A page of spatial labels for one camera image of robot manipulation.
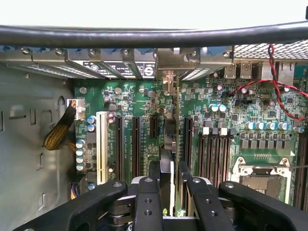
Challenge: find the white expansion slot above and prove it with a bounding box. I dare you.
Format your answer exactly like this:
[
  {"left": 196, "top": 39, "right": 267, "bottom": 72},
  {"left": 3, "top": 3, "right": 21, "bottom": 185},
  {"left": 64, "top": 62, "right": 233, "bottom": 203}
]
[{"left": 96, "top": 111, "right": 109, "bottom": 186}]

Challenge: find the silver usb port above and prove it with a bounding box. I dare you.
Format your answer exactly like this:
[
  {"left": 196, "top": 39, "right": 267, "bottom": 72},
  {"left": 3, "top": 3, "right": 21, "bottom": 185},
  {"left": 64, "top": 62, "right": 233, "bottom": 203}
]
[
  {"left": 224, "top": 62, "right": 238, "bottom": 79},
  {"left": 239, "top": 62, "right": 253, "bottom": 79}
]

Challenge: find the green motherboard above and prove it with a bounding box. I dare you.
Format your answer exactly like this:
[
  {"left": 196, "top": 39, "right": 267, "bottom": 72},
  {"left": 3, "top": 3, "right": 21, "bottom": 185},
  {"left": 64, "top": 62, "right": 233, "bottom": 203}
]
[{"left": 72, "top": 64, "right": 308, "bottom": 215}]

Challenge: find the long black expansion slot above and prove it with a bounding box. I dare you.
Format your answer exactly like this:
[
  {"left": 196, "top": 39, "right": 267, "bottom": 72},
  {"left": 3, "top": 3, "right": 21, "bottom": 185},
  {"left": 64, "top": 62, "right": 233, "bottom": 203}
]
[
  {"left": 184, "top": 117, "right": 194, "bottom": 174},
  {"left": 131, "top": 116, "right": 142, "bottom": 179},
  {"left": 115, "top": 115, "right": 125, "bottom": 181}
]

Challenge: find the black yellow braided power cable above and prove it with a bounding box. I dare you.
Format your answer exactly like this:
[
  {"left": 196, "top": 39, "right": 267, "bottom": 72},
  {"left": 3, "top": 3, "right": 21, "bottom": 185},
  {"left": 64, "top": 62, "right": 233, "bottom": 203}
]
[{"left": 42, "top": 101, "right": 77, "bottom": 152}]

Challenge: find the perforated metal slot cover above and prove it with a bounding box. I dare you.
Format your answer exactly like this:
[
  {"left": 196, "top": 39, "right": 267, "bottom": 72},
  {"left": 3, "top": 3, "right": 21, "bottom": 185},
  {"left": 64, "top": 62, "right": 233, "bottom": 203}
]
[
  {"left": 180, "top": 68, "right": 213, "bottom": 82},
  {"left": 4, "top": 47, "right": 73, "bottom": 79},
  {"left": 32, "top": 48, "right": 106, "bottom": 80},
  {"left": 88, "top": 49, "right": 128, "bottom": 80}
]

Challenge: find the grey metal pc case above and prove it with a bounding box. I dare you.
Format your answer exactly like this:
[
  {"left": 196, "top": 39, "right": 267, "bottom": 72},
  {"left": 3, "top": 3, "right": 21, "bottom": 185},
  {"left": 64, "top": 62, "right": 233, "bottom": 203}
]
[{"left": 0, "top": 39, "right": 308, "bottom": 231}]

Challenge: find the thin metal locking lever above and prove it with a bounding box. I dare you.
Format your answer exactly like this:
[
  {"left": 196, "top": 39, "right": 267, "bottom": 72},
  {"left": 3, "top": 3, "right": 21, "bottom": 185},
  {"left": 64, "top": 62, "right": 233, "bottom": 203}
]
[{"left": 276, "top": 164, "right": 308, "bottom": 169}]

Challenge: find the short black expansion slot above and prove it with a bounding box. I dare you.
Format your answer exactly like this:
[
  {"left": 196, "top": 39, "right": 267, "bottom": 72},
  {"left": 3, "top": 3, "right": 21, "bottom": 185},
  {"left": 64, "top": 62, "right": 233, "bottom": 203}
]
[{"left": 149, "top": 117, "right": 159, "bottom": 140}]

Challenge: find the thick black cable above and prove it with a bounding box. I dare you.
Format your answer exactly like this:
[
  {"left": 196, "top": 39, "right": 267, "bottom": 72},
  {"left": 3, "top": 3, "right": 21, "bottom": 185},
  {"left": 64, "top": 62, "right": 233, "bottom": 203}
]
[{"left": 0, "top": 20, "right": 308, "bottom": 49}]

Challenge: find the white power connector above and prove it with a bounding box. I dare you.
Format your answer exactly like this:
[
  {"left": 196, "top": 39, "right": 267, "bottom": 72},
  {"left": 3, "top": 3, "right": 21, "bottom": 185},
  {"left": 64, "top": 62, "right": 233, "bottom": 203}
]
[{"left": 66, "top": 98, "right": 86, "bottom": 122}]

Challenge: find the purple and yellow wire bundle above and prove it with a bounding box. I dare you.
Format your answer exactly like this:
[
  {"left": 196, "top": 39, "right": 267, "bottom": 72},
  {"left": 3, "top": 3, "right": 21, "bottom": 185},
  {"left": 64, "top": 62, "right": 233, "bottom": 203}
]
[{"left": 69, "top": 182, "right": 81, "bottom": 200}]

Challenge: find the red and black twisted wire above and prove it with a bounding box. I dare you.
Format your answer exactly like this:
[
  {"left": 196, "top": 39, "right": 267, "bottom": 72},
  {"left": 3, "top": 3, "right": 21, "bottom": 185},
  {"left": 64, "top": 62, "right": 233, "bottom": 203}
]
[{"left": 228, "top": 43, "right": 308, "bottom": 122}]

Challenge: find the metal cpu socket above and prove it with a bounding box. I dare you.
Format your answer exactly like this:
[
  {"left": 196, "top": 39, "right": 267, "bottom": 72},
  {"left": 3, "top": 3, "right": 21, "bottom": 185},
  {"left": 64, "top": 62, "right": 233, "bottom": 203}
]
[{"left": 230, "top": 156, "right": 293, "bottom": 205}]

